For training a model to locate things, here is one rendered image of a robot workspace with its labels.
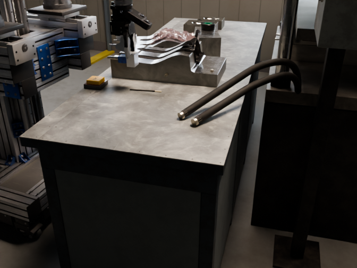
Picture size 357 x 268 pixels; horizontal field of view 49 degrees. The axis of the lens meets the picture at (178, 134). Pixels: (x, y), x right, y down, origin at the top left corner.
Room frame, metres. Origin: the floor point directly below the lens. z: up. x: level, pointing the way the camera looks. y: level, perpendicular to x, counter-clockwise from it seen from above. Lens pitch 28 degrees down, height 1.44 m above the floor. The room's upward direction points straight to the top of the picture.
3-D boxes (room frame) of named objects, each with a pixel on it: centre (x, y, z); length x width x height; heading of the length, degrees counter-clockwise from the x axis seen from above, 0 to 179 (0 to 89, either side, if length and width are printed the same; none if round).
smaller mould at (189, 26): (2.61, -0.14, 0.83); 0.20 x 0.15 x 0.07; 75
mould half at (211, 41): (2.19, 0.03, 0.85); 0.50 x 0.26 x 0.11; 92
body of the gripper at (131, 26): (1.64, 0.23, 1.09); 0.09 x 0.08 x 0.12; 75
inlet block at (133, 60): (1.64, 0.24, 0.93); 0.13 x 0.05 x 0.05; 75
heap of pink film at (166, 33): (2.19, 0.03, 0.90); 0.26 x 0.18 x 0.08; 92
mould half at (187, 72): (1.83, 0.04, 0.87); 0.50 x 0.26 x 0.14; 75
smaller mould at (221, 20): (2.80, -0.22, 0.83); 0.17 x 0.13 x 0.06; 75
